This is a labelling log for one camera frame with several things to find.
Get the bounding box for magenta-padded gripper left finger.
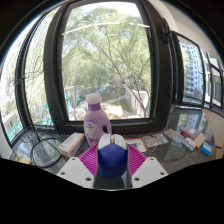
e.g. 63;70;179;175
56;143;101;189

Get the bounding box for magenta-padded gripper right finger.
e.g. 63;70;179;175
126;143;169;189

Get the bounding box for blue and white computer mouse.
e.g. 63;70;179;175
96;133;129;179

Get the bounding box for white and orange cardboard box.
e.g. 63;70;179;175
58;132;86;158

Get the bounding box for unfolded paper map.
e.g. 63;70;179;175
141;133;170;149

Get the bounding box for colourful thin booklet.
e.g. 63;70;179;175
163;128;185;144

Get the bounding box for white and blue box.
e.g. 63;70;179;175
182;137;198;152

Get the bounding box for purple plastic detergent bottle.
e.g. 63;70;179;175
83;92;113;147

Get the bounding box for red hardcover book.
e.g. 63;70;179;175
180;125;203;141

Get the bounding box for tan book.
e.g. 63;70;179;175
194;132;208;149

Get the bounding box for small blue box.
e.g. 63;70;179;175
200;141;213;156

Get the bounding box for black cable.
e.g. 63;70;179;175
24;124;65;169

